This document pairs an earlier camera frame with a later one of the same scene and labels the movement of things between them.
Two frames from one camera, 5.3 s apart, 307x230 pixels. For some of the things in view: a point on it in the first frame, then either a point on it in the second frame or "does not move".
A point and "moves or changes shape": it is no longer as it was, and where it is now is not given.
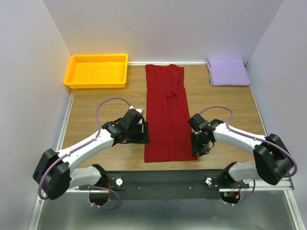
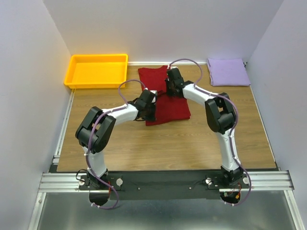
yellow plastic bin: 97,71 does not move
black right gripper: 203,150 -> 170,94
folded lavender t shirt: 228,72 does not move
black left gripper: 141,139 -> 152,118
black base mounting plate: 167,185 does not move
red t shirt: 170,137 moves or changes shape
